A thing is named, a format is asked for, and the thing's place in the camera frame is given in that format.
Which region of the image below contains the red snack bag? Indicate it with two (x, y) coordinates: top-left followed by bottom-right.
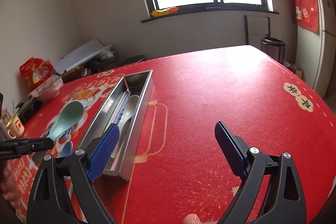
(19, 57), (53, 90)

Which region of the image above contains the clear plastic food container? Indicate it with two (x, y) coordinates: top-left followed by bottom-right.
(29, 75), (63, 104)

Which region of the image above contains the red festive table mat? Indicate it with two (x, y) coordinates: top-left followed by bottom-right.
(25, 46), (335, 223)

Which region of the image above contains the red wall hanging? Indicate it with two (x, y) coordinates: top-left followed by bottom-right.
(293, 0), (319, 34)

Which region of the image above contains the cream mug with handle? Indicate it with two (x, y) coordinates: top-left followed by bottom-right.
(6, 115), (25, 139)

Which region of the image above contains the person right hand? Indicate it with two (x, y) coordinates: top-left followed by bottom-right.
(182, 214), (217, 224)

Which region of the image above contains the white refrigerator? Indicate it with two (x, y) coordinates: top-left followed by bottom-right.
(295, 0), (335, 97)

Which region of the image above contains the yellow orange item on sill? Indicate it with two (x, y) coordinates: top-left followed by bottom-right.
(151, 7), (179, 18)

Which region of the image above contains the black round trash bin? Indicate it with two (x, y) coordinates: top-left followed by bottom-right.
(121, 55), (146, 66)

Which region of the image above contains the beige spoon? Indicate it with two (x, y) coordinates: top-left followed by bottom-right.
(111, 95), (139, 159)

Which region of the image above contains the black box on table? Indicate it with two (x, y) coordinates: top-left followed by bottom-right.
(15, 97), (42, 125)

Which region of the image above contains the person left hand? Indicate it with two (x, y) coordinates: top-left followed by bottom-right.
(1, 161), (21, 209)

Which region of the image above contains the pink chopstick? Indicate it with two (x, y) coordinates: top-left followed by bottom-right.
(105, 89), (131, 130)

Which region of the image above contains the black chair frame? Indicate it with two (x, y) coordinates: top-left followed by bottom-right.
(243, 15), (271, 45)

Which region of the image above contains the green spoon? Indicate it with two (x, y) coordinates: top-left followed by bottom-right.
(48, 101), (84, 142)

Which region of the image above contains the dark bin near chair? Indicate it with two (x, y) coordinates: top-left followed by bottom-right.
(261, 37), (286, 64)

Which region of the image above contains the blue spoon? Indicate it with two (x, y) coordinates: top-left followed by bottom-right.
(60, 141), (73, 157)

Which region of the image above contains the stainless steel cutlery tray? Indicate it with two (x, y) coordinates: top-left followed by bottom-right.
(78, 70), (153, 181)

